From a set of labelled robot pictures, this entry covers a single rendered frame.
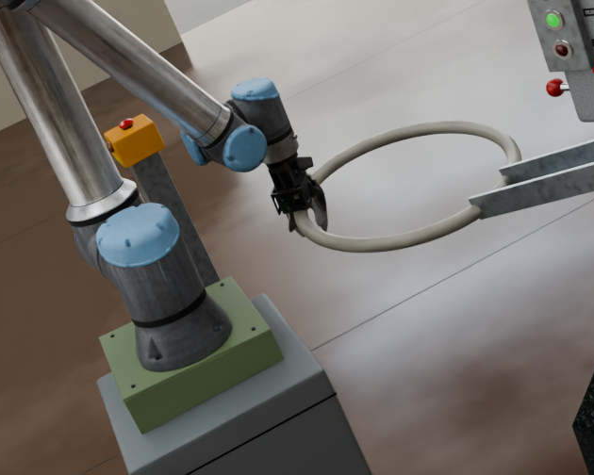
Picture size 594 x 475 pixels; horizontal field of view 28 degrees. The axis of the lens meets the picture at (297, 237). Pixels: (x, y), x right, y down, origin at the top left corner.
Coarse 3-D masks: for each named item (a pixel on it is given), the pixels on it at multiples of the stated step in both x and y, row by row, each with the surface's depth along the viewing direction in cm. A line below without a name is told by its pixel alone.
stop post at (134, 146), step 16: (128, 128) 308; (144, 128) 305; (112, 144) 305; (128, 144) 304; (144, 144) 306; (160, 144) 308; (128, 160) 306; (144, 160) 309; (160, 160) 311; (144, 176) 311; (160, 176) 312; (144, 192) 313; (160, 192) 314; (176, 192) 315; (176, 208) 316; (192, 224) 320; (192, 240) 321; (192, 256) 322; (208, 256) 324; (208, 272) 325
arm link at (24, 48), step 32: (0, 32) 212; (32, 32) 214; (0, 64) 217; (32, 64) 215; (64, 64) 220; (32, 96) 217; (64, 96) 219; (32, 128) 223; (64, 128) 220; (96, 128) 226; (64, 160) 223; (96, 160) 224; (96, 192) 226; (128, 192) 228; (96, 224) 226; (96, 256) 226
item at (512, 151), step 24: (456, 120) 262; (360, 144) 266; (384, 144) 267; (504, 144) 246; (336, 168) 264; (456, 216) 227; (480, 216) 229; (312, 240) 240; (336, 240) 234; (360, 240) 231; (384, 240) 228; (408, 240) 227; (432, 240) 228
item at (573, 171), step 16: (576, 144) 219; (592, 144) 215; (528, 160) 228; (544, 160) 225; (560, 160) 223; (576, 160) 220; (592, 160) 218; (512, 176) 233; (528, 176) 231; (544, 176) 213; (560, 176) 210; (576, 176) 207; (592, 176) 205; (496, 192) 223; (512, 192) 220; (528, 192) 217; (544, 192) 214; (560, 192) 212; (576, 192) 209; (480, 208) 228; (496, 208) 225; (512, 208) 222
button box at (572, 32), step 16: (528, 0) 184; (544, 0) 182; (560, 0) 180; (576, 0) 179; (576, 16) 180; (544, 32) 185; (560, 32) 183; (576, 32) 181; (544, 48) 187; (576, 48) 183; (560, 64) 187; (576, 64) 185; (592, 64) 183
